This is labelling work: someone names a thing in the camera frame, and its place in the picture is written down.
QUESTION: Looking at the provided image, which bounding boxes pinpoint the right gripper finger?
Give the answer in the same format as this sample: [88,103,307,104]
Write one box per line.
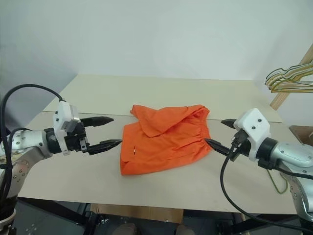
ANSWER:
[204,138,232,156]
[220,118,237,129]

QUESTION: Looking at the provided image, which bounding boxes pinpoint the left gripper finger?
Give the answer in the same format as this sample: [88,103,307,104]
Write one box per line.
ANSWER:
[87,139,123,156]
[78,116,114,128]

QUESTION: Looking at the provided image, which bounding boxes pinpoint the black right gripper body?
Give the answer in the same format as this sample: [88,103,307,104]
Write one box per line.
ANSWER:
[228,144,251,163]

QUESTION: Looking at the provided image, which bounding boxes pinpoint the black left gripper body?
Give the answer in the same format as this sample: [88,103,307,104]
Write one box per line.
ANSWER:
[64,121,90,154]

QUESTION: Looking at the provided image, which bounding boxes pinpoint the green wire hanger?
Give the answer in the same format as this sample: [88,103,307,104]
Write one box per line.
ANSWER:
[265,68,313,87]
[267,168,288,195]

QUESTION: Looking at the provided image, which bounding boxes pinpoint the orange shorts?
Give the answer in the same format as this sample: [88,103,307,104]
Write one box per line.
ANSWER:
[120,104,212,177]

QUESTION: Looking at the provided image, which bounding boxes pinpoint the wooden rack pole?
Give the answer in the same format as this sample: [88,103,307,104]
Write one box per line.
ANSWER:
[269,46,313,112]

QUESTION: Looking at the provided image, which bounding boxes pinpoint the brown cardboard box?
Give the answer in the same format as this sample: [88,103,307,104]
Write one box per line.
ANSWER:
[288,125,313,145]

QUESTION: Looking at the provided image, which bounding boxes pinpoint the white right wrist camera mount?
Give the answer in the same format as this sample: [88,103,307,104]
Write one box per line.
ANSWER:
[233,107,272,162]

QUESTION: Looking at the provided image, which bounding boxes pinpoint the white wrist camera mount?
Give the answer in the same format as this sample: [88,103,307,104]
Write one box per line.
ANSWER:
[53,99,80,157]
[233,107,272,162]

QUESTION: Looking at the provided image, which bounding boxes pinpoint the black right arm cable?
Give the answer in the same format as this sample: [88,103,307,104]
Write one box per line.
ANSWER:
[220,129,313,233]

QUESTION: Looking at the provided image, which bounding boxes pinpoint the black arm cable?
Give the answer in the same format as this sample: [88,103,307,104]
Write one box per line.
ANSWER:
[220,129,313,233]
[0,84,65,199]

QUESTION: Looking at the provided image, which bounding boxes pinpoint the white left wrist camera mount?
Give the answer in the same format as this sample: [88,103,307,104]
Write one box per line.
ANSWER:
[53,99,80,157]

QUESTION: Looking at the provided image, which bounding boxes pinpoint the black table frame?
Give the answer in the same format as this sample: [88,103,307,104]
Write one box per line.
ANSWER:
[14,195,300,235]

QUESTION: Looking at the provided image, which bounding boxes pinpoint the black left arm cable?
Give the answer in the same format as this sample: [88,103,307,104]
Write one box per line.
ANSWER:
[0,84,65,199]

